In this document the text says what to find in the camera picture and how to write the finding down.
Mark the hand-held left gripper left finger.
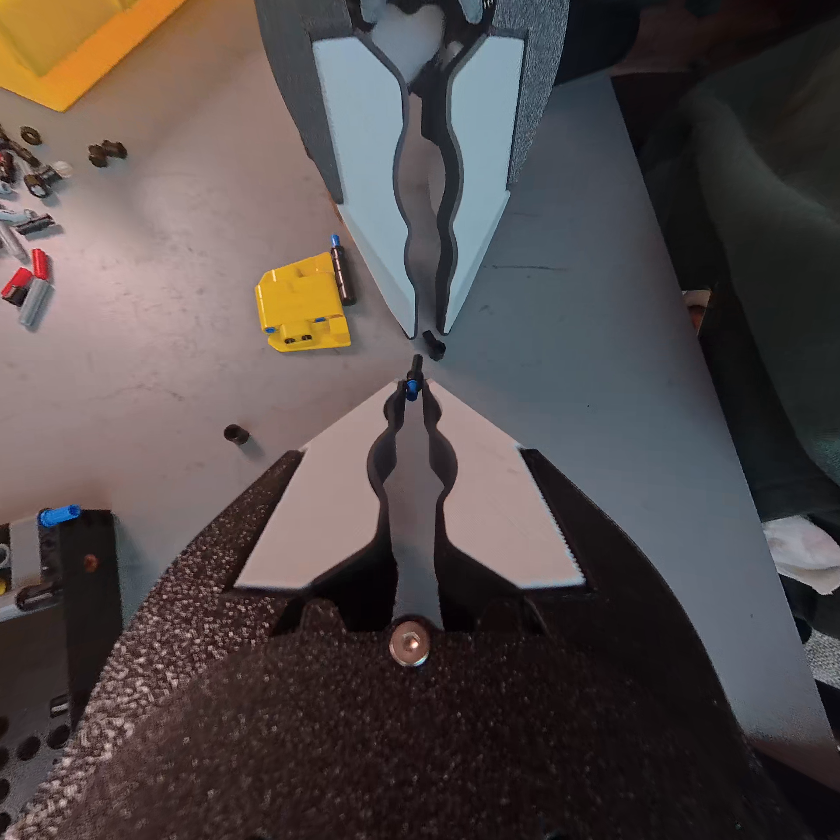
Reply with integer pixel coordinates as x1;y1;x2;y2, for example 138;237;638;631
234;379;404;592

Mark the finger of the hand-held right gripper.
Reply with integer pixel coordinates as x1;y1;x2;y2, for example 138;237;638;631
311;36;421;340
435;36;526;337

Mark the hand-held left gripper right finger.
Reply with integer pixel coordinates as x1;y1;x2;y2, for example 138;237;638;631
422;379;587;589

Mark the black connector with blue pin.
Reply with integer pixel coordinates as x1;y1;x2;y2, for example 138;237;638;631
327;234;358;308

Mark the yellow lego block assembly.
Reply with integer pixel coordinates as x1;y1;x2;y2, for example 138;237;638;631
254;252;353;356

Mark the yellow plastic bin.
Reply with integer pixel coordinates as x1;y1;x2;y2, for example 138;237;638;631
0;0;193;114

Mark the black and yellow lego model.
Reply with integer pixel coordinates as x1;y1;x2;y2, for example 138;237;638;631
0;503;127;840

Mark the person's right forearm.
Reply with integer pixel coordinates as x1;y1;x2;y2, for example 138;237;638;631
556;0;643;88

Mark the pile of small lego pieces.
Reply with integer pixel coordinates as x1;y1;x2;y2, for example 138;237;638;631
0;120;130;330

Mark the white cloth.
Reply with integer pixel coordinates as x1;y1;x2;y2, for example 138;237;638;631
760;514;840;596

